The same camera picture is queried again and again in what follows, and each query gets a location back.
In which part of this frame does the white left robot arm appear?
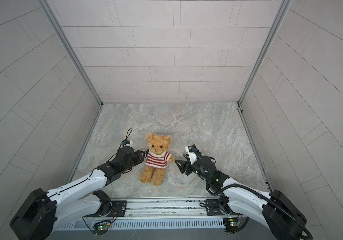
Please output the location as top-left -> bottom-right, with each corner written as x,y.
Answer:
9,146 -> 146,240

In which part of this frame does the thin black left cable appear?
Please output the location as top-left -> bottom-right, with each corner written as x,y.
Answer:
46,128 -> 133,196

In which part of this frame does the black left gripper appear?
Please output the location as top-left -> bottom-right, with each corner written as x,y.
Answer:
120,150 -> 148,174

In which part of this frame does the red white striped knit sweater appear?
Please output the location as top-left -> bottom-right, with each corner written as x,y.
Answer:
145,150 -> 172,169

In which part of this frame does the left circuit board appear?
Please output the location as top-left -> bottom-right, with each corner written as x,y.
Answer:
92,220 -> 112,236

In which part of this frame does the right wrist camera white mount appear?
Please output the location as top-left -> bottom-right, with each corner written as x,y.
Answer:
185,145 -> 198,165

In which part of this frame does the circuit board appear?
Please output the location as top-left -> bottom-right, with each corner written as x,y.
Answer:
223,218 -> 240,234
92,220 -> 112,236

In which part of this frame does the white ventilation grille strip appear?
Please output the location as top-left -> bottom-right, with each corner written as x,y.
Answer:
57,218 -> 225,231

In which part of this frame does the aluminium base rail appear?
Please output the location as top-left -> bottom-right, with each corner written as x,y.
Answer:
69,196 -> 250,221

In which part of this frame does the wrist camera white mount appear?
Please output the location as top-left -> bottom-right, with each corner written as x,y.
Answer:
185,145 -> 198,165
120,139 -> 133,148

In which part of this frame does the aluminium corner post right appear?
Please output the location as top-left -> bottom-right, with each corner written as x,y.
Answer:
238,0 -> 291,108

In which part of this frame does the black corrugated cable conduit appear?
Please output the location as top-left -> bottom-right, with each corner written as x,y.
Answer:
189,145 -> 314,240

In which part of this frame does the tan plush teddy bear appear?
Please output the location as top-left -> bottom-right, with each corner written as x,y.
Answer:
139,133 -> 175,186

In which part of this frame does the aluminium corner post left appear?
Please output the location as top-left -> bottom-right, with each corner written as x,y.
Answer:
37,0 -> 103,108

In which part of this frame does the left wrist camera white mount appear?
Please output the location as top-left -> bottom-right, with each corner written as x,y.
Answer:
120,139 -> 133,148

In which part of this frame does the right circuit board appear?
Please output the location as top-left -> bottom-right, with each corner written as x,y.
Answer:
223,218 -> 240,234

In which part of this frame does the aluminium corner post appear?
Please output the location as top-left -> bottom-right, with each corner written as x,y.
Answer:
37,0 -> 103,108
238,0 -> 291,108

